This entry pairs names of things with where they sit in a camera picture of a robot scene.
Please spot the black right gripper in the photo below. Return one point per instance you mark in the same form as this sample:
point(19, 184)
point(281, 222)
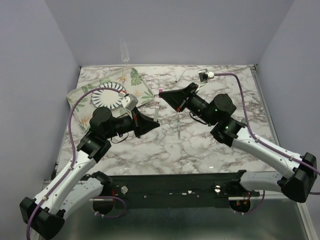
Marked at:
point(177, 98)

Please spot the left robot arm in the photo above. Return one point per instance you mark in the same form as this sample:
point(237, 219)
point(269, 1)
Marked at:
point(68, 196)

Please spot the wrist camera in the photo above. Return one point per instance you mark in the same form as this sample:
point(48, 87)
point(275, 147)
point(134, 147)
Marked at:
point(129, 102)
point(205, 75)

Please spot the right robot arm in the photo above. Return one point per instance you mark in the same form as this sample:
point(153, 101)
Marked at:
point(298, 173)

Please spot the white marker with pink tip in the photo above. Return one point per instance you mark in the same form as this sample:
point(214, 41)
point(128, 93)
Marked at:
point(156, 113)

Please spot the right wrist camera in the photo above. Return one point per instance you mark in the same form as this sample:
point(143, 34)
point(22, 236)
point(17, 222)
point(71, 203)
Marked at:
point(205, 75)

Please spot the floral rectangular tray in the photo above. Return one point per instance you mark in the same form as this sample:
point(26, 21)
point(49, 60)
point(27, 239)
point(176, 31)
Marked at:
point(91, 77)

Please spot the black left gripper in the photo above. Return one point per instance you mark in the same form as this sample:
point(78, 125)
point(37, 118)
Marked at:
point(141, 124)

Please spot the white blue striped plate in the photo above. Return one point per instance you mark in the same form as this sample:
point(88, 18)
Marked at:
point(108, 98)

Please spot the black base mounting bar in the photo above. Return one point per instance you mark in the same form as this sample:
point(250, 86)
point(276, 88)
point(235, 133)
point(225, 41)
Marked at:
point(172, 190)

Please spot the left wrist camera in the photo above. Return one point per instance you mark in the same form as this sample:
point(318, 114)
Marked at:
point(129, 102)

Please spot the white pen with dark tip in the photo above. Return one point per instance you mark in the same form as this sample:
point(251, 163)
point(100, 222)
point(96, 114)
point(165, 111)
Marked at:
point(179, 76)

